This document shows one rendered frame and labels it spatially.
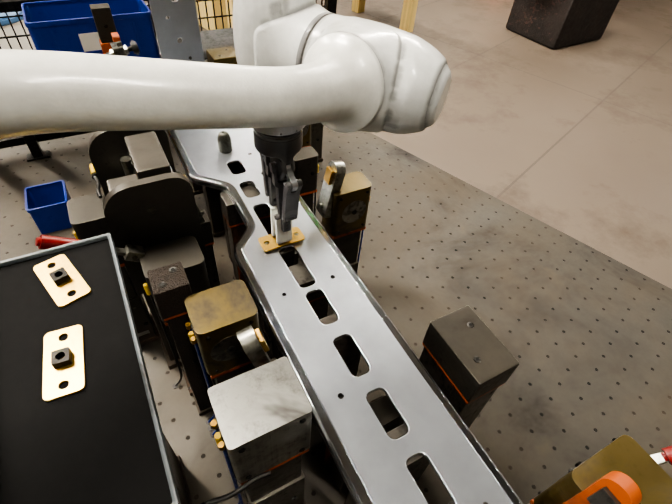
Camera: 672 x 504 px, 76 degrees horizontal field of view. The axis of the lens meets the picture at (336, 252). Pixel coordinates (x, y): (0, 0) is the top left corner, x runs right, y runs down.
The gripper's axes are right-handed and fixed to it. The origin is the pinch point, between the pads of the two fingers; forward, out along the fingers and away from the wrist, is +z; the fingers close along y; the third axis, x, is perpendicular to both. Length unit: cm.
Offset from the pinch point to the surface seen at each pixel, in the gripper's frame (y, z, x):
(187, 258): 5.0, -3.5, -17.9
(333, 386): 30.7, 4.5, -4.9
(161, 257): 3.2, -3.5, -21.4
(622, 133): -96, 105, 317
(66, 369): 23.6, -11.8, -33.7
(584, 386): 44, 35, 56
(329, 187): -5.3, -0.7, 12.7
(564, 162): -86, 105, 242
